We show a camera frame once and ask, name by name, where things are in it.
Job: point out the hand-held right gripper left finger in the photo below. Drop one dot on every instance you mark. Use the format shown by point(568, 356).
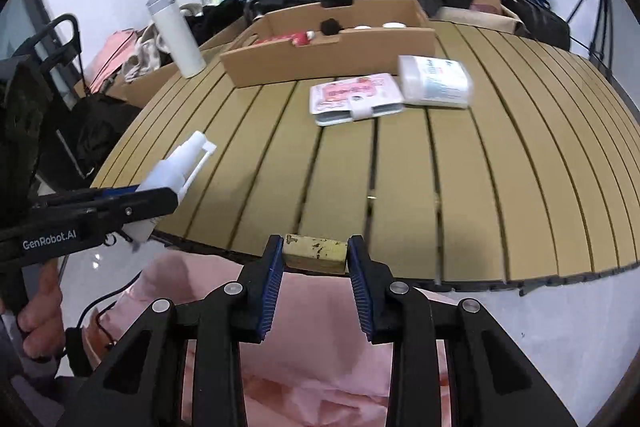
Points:
point(270, 287)

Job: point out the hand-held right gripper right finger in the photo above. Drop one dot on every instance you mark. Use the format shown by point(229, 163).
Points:
point(361, 292)

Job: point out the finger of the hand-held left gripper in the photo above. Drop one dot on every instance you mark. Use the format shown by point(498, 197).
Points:
point(140, 206)
point(117, 191)

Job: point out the white spray bottle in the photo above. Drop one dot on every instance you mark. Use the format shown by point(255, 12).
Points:
point(170, 172)

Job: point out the small yellow block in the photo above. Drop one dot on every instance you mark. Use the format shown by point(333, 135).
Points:
point(315, 253)

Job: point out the shallow cardboard box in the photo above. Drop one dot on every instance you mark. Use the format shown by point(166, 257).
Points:
point(300, 62)

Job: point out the person's left hand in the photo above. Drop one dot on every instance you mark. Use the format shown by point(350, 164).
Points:
point(45, 317)

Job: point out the black folding cart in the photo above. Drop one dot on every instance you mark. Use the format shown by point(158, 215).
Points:
point(100, 127)

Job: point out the pink jacket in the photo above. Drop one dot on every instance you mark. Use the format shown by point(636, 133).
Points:
point(310, 357)

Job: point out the large cardboard box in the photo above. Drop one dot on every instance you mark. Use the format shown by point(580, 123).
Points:
point(142, 87)

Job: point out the pink garment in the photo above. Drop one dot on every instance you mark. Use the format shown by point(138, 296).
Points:
point(112, 52)

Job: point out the beige cloth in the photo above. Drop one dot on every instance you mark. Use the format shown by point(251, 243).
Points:
point(145, 49)

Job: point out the white thermos bottle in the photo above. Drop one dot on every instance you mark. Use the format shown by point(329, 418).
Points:
point(177, 37)

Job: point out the pink wallet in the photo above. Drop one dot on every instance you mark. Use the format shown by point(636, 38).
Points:
point(350, 94)

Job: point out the black open bag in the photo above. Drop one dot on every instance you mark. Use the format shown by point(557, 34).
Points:
point(225, 7)

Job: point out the clear plastic container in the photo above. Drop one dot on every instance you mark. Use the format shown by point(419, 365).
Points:
point(435, 79)

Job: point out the red and white tube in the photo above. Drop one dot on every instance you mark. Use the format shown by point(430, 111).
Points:
point(302, 38)

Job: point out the beige canvas bag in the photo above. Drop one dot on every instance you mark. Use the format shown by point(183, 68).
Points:
point(475, 18)

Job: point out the black backpack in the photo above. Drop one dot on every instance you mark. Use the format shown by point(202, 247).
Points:
point(540, 19)

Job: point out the black tripod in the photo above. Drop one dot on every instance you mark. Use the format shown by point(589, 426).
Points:
point(600, 7)

